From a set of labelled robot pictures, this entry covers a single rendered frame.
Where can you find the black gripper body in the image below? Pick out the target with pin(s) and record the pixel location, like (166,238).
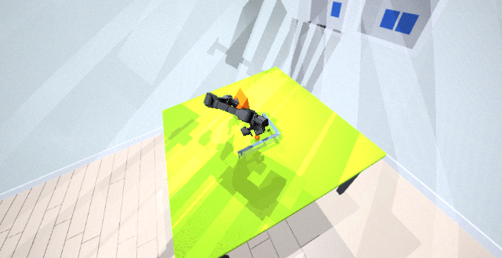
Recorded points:
(245,131)

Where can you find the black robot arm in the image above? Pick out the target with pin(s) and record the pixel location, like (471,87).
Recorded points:
(247,115)

